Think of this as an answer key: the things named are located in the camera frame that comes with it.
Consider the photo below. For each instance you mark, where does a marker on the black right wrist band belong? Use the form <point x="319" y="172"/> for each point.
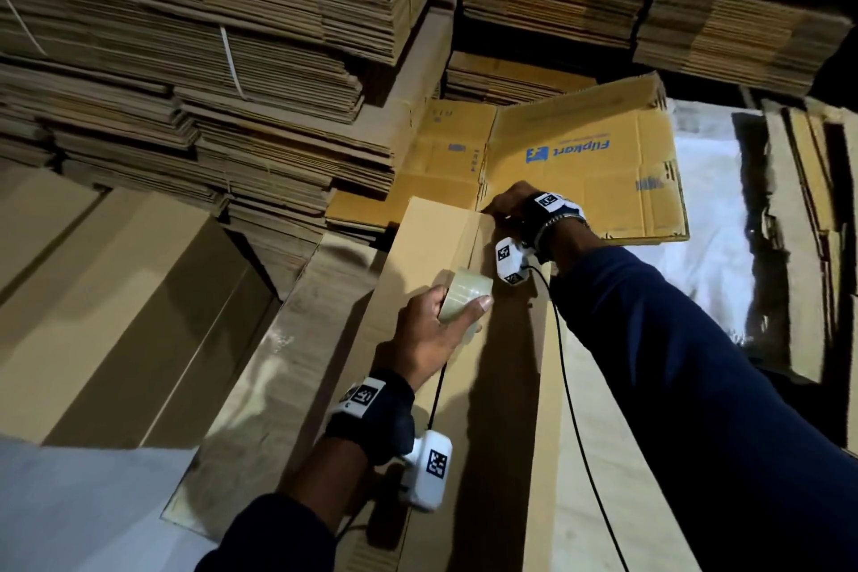
<point x="551" y="221"/>

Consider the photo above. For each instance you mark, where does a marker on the person's right forearm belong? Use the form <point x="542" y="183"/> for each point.
<point x="724" y="418"/>

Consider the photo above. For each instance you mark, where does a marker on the pile of brown cartons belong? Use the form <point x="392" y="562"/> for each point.
<point x="811" y="243"/>

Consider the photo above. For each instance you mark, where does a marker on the plywood work board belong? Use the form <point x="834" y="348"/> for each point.
<point x="268" y="391"/>

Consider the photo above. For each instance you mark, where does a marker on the clear tape roll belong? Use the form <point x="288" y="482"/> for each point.
<point x="467" y="300"/>

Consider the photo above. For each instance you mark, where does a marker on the stacks of flat cardboard bundles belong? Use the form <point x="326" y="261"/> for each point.
<point x="174" y="56"/>

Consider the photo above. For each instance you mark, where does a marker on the person's left hand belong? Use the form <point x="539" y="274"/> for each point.
<point x="423" y="340"/>

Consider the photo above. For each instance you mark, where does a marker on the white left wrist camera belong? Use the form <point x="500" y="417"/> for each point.
<point x="429" y="468"/>

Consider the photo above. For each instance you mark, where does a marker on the white plastic sack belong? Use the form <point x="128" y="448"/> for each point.
<point x="717" y="230"/>

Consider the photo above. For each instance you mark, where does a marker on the yellow carton with blue print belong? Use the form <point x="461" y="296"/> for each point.
<point x="597" y="156"/>

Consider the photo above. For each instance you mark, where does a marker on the person's left forearm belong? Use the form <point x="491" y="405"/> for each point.
<point x="282" y="518"/>

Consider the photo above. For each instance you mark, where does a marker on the person's right hand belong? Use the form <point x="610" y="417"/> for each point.
<point x="510" y="206"/>

